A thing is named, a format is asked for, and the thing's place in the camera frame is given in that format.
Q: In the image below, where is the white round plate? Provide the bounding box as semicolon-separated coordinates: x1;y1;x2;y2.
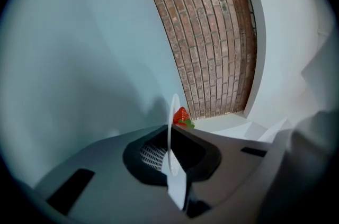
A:
161;93;192;212

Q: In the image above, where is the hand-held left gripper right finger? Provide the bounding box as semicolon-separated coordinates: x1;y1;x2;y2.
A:
171;124;275;219

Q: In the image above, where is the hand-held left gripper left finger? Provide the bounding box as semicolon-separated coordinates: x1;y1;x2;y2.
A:
33;123;186;224

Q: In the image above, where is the red strawberry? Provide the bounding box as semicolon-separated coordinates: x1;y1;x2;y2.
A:
173;106;195;129

